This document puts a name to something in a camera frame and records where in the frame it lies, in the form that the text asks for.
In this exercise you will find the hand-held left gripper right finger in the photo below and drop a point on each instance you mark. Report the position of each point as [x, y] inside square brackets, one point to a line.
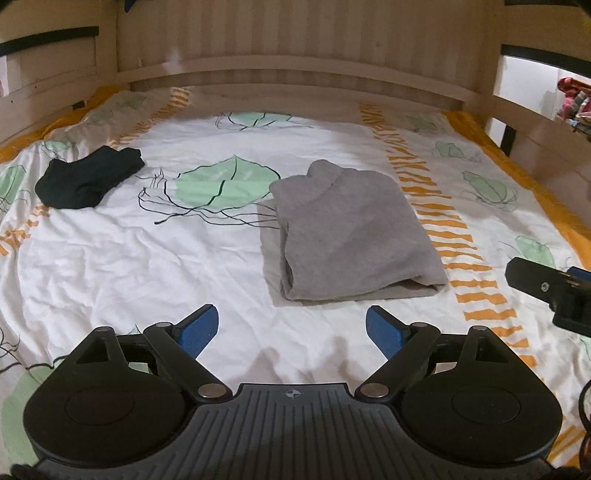
[385, 330]

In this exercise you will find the colourful clothes pile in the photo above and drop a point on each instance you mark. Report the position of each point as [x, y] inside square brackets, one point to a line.
[577, 106]

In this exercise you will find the black folded cloth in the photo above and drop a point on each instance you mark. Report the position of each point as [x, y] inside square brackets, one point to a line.
[87, 180]

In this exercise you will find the grey hoodie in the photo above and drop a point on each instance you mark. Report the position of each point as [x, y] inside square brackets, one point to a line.
[351, 230]

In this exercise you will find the blue star decoration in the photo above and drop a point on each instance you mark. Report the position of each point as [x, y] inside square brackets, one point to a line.
[130, 3]

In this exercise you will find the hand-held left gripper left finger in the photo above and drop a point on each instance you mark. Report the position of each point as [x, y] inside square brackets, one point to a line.
[198, 325]

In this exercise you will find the leaf printed white duvet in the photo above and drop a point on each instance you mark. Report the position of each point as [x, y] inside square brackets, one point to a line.
[184, 277]

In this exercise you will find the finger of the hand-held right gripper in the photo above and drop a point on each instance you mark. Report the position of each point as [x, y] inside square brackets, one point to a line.
[535, 279]
[581, 274]

